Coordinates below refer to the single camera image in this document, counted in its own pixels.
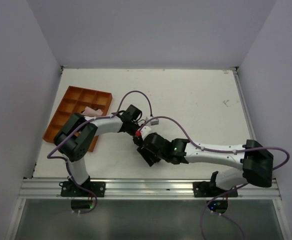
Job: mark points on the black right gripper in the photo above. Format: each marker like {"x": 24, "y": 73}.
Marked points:
{"x": 144, "y": 152}

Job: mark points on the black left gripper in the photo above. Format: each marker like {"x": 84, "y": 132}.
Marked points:
{"x": 138, "y": 141}

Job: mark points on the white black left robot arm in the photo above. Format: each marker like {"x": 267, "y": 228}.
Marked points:
{"x": 75, "y": 137}

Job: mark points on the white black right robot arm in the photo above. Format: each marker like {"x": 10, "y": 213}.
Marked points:
{"x": 249, "y": 163}

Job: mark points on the pink rolled underwear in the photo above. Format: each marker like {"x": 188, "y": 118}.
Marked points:
{"x": 90, "y": 112}

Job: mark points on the orange wooden compartment tray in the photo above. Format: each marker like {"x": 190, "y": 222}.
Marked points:
{"x": 75, "y": 100}

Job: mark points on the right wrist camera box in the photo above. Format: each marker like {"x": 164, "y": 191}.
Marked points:
{"x": 143, "y": 132}

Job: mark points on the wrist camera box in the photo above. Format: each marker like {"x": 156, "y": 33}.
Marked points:
{"x": 152, "y": 122}
{"x": 143, "y": 132}

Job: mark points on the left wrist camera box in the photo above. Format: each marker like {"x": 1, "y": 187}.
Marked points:
{"x": 152, "y": 122}

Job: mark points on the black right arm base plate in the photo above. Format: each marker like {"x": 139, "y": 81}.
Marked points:
{"x": 203, "y": 189}

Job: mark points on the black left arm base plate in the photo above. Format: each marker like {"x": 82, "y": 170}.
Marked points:
{"x": 69, "y": 189}

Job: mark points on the aluminium frame rail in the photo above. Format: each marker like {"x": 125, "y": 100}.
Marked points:
{"x": 140, "y": 189}

